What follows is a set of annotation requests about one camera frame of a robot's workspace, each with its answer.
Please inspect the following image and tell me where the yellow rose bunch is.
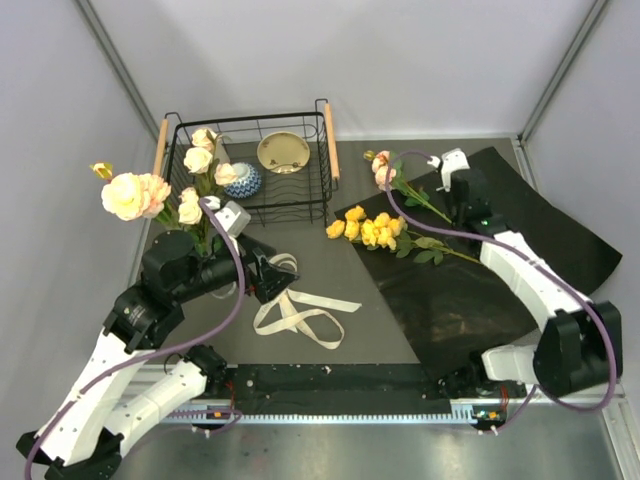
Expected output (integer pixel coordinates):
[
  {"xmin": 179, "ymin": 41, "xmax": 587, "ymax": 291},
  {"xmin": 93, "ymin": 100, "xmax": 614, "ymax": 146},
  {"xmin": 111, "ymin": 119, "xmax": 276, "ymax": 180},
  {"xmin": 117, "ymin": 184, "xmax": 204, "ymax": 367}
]
[{"xmin": 325, "ymin": 205, "xmax": 479, "ymax": 265}]

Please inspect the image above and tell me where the blue white patterned bowl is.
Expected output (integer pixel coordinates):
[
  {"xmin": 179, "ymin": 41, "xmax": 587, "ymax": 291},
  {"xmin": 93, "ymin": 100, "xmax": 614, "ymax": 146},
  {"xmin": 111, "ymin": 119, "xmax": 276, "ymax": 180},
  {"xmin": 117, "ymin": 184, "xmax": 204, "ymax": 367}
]
[{"xmin": 224, "ymin": 162, "xmax": 262, "ymax": 199}]

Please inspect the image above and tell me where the black wrapping paper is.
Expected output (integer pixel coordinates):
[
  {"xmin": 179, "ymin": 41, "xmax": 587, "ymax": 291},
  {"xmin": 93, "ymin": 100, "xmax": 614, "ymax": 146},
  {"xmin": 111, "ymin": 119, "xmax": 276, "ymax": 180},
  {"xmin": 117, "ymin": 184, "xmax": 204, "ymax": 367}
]
[{"xmin": 355, "ymin": 147, "xmax": 622, "ymax": 379}]

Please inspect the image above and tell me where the cream floral plate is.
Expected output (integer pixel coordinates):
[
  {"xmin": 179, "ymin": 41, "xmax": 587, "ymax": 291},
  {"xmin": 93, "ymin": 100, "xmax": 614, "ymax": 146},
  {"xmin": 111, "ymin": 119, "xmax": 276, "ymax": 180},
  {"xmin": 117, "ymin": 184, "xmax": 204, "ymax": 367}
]
[{"xmin": 257, "ymin": 131, "xmax": 311, "ymax": 174}]

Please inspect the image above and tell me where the white printed ribbon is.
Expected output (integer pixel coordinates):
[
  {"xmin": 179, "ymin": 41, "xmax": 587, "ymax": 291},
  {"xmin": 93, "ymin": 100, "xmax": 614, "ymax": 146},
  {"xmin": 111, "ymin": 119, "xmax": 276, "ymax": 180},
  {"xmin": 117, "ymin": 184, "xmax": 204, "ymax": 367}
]
[{"xmin": 252, "ymin": 253, "xmax": 363, "ymax": 350}]

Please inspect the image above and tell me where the pink peony stem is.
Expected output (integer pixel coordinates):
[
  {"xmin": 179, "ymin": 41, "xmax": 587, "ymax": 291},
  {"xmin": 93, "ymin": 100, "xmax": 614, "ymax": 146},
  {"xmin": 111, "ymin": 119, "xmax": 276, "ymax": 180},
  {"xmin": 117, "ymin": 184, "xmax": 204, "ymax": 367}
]
[{"xmin": 363, "ymin": 150, "xmax": 452, "ymax": 224}]

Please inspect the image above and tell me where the clear glass vase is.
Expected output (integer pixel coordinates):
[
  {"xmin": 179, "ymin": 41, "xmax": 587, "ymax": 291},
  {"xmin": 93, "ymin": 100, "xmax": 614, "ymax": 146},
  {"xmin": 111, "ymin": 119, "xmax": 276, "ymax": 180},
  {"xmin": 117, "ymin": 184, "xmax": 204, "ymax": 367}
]
[{"xmin": 209, "ymin": 282, "xmax": 237, "ymax": 300}]

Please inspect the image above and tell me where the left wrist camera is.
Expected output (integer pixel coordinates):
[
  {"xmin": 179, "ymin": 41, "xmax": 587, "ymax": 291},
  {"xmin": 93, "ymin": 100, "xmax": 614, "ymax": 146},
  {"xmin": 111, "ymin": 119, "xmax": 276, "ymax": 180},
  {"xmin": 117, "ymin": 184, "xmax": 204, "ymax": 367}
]
[{"xmin": 199, "ymin": 196, "xmax": 251, "ymax": 239}]

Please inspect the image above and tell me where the beige paper cup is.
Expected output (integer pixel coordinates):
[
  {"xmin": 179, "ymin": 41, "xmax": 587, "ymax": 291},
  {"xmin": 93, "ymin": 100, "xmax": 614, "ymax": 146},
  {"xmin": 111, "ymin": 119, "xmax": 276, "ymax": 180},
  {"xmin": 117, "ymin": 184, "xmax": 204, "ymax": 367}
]
[{"xmin": 213, "ymin": 136, "xmax": 231, "ymax": 164}]

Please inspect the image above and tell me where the black wire dish rack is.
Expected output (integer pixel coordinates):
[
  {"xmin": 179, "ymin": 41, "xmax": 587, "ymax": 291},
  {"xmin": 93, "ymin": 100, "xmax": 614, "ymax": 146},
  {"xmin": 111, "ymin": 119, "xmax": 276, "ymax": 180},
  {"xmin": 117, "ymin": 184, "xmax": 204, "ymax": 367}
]
[{"xmin": 157, "ymin": 98, "xmax": 340, "ymax": 226}]

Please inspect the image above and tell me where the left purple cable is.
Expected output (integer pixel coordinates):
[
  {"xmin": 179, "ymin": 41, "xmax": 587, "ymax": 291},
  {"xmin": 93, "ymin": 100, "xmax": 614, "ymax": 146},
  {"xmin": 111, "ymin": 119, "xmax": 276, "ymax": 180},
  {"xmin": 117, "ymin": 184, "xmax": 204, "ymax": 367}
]
[{"xmin": 23, "ymin": 197, "xmax": 249, "ymax": 480}]

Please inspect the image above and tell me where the pale pink rose spray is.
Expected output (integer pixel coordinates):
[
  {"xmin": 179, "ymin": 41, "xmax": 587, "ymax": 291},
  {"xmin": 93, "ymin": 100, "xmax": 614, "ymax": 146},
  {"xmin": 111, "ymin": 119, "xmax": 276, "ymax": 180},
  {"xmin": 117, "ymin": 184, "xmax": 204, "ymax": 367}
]
[{"xmin": 178, "ymin": 127, "xmax": 236, "ymax": 255}]

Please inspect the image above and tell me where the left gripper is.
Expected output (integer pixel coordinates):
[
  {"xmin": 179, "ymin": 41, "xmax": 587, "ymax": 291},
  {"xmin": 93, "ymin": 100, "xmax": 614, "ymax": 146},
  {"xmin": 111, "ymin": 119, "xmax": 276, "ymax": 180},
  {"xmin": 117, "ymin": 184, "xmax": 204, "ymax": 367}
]
[{"xmin": 175, "ymin": 231, "xmax": 301, "ymax": 302}]

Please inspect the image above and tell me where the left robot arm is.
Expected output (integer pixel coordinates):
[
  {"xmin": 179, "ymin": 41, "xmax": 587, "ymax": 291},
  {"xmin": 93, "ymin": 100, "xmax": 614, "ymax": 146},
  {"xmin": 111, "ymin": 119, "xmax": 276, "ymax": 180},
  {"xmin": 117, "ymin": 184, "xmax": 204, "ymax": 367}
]
[{"xmin": 16, "ymin": 231, "xmax": 299, "ymax": 479}]

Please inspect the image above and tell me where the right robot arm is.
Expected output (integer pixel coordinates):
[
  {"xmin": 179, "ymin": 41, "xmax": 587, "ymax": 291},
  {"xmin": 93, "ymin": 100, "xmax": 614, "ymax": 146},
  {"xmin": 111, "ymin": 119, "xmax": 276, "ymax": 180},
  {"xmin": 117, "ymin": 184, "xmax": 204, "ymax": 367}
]
[{"xmin": 442, "ymin": 167, "xmax": 623, "ymax": 398}]

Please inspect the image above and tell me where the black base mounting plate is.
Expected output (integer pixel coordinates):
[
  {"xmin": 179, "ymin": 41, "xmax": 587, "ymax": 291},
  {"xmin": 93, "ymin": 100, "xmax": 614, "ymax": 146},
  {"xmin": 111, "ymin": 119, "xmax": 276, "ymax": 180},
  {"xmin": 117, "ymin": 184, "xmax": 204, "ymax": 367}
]
[{"xmin": 210, "ymin": 364, "xmax": 450, "ymax": 414}]

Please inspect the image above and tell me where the grey slotted cable duct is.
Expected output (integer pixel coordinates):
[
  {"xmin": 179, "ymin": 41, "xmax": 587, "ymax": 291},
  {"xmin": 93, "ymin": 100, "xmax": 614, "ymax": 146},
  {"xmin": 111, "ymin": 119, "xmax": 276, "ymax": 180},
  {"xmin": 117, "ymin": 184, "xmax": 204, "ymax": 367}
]
[{"xmin": 159, "ymin": 403, "xmax": 506, "ymax": 430}]

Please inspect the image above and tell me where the large peach peony stem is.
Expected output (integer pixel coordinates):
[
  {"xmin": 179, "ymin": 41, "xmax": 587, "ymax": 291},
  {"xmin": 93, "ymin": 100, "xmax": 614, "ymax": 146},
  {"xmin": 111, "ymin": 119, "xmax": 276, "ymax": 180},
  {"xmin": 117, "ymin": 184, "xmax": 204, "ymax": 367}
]
[{"xmin": 90, "ymin": 162, "xmax": 203, "ymax": 229}]

